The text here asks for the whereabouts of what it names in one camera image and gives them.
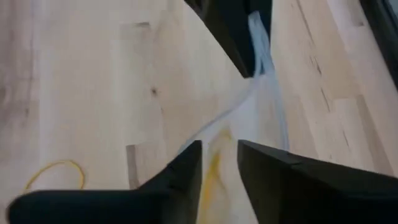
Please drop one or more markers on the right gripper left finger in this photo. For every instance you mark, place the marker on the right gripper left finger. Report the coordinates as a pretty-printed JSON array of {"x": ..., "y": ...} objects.
[{"x": 118, "y": 208}]

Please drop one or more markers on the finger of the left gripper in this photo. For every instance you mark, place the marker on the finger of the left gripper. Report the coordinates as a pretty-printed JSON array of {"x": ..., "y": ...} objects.
[
  {"x": 265, "y": 15},
  {"x": 230, "y": 28}
]

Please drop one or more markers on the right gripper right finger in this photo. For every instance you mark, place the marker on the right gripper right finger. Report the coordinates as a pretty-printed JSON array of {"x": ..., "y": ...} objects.
[{"x": 326, "y": 199}]

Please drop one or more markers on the clear plastic zip bag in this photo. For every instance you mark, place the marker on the clear plastic zip bag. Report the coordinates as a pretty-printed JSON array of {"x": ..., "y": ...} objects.
[{"x": 261, "y": 102}]

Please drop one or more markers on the black aluminium table frame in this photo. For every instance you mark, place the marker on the black aluminium table frame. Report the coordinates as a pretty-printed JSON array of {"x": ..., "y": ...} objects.
[{"x": 382, "y": 31}]

